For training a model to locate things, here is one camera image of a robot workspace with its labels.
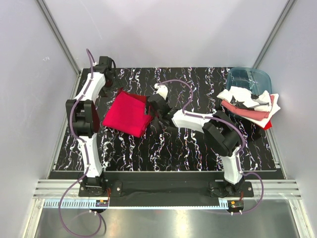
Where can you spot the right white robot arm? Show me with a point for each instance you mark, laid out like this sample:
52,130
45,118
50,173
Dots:
221,133

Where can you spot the left aluminium frame post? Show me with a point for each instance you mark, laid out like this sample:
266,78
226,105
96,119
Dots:
57,34

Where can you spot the dark red t-shirt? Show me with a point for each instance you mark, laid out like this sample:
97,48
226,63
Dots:
140,98

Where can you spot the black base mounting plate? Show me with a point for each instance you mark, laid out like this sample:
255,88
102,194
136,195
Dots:
179,186

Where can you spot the white slotted cable duct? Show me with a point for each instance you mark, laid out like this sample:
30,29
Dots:
115,203

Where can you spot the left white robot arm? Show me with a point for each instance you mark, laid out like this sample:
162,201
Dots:
84,122

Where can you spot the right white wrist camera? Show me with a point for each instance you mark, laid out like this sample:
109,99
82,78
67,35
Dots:
161,90

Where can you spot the white black printed t-shirt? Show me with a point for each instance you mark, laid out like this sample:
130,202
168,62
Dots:
243,98

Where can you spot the blue transparent plastic bin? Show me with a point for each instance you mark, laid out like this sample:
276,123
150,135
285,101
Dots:
255,80

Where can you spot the white folded t-shirt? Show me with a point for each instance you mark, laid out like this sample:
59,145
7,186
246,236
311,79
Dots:
265,120

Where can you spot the right aluminium frame post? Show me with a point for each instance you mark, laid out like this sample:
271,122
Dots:
274,31

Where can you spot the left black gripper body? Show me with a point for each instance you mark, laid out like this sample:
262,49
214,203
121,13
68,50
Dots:
114,83

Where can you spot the dusty pink folded t-shirt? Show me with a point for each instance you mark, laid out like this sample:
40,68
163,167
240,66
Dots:
257,115

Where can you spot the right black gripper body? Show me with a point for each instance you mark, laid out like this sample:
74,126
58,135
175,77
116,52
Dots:
152,109

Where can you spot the red t-shirt under pile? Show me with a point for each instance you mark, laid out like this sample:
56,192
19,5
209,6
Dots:
267,126

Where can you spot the aluminium frame post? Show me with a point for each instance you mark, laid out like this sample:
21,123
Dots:
274,31
57,34

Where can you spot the bright pink-red t-shirt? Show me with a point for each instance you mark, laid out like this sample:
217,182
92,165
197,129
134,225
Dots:
127,115

